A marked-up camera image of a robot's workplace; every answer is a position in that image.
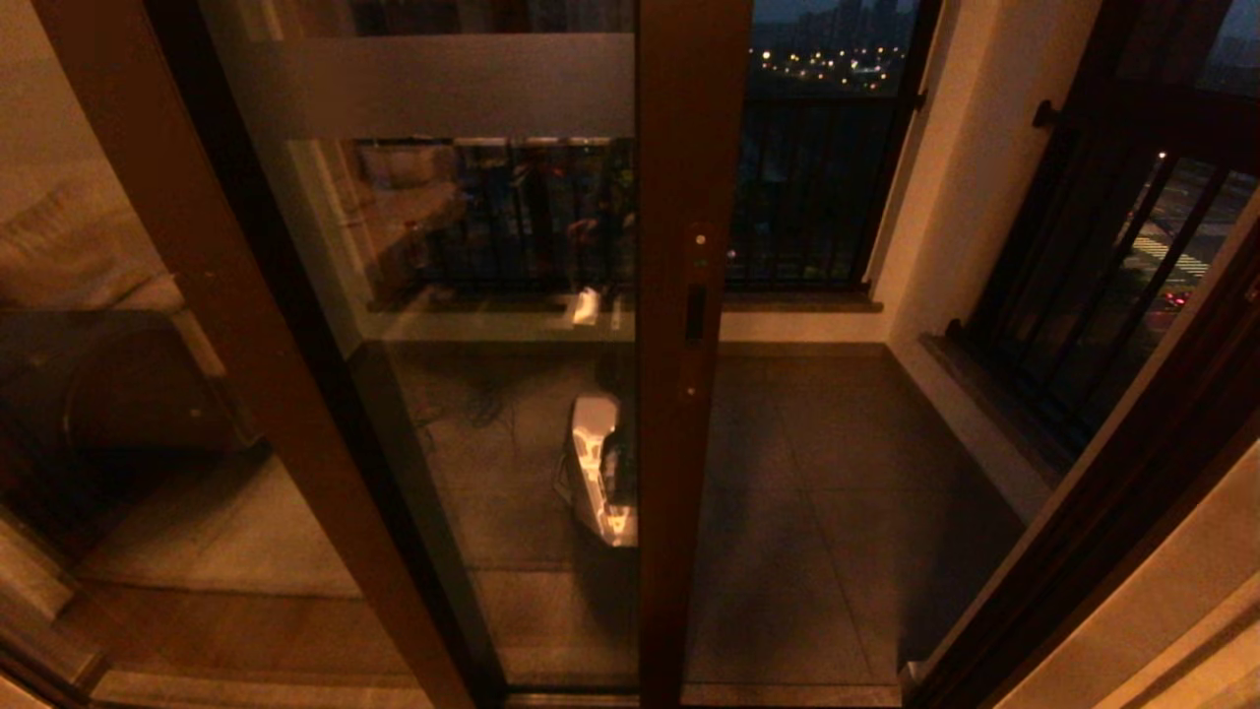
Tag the brown framed sliding glass door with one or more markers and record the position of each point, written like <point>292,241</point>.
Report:
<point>689,148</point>

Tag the long black metal balcony railing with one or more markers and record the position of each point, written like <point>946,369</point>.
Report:
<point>817,197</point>

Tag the short grey stone window sill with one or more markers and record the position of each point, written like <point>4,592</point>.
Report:
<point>994,404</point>

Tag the brown framed fixed glass panel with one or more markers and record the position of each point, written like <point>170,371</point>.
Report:
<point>246,325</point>

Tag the grey front-loading washing machine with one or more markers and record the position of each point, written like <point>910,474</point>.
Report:
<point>128,394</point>

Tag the dark brown door jamb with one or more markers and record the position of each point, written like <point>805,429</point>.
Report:
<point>1132,492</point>

